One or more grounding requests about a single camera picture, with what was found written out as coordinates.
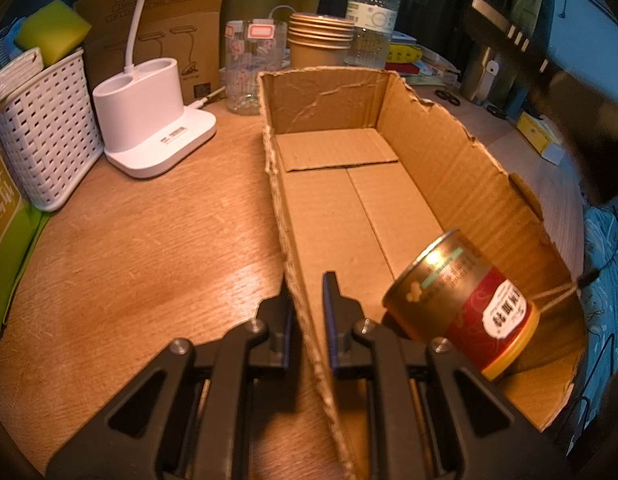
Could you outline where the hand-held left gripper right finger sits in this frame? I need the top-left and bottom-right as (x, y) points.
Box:
(321, 271), (575, 480)

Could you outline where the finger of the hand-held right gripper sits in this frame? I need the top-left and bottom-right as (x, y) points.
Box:
(461, 0), (555, 91)

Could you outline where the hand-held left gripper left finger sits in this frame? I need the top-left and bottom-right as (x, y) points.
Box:
(46, 282), (302, 480)

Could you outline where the gold and red tin can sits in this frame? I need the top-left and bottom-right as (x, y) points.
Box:
(381, 229), (541, 381)

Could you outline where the cardboard box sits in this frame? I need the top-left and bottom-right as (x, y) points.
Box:
(258, 66), (590, 480)

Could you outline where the yellow box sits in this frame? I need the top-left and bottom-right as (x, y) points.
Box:
(516, 111), (570, 166)

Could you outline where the red flat package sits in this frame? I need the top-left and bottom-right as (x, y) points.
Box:
(386, 61), (425, 77)

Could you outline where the printed blue cloth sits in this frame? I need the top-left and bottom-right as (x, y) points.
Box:
(582, 205), (618, 411)

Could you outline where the clear plastic water bottle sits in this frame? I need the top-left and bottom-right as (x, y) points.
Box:
(345, 0), (402, 68)

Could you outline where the stack of brown paper cups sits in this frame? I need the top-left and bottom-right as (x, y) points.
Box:
(287, 12), (356, 68)

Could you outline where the white desk lamp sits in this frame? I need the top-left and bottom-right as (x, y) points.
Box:
(92, 0), (218, 179)

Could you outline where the clear patterned glass cup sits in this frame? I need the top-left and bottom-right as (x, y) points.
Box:
(224, 19), (285, 115)

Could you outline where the green printed bag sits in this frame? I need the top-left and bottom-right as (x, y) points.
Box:
(0, 120), (50, 333)

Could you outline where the white plastic woven basket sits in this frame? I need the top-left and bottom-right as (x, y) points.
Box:
(0, 47), (106, 212)

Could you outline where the brown cardboard lamp packaging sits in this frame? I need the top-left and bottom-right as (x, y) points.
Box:
(73, 0), (230, 103)

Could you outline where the white folded cloth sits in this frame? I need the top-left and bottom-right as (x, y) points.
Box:
(0, 47), (44, 96)

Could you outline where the yellow-green sponge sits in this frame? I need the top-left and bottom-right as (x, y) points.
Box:
(15, 0), (92, 67)

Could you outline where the white cable plug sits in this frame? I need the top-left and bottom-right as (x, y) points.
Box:
(191, 86), (226, 108)

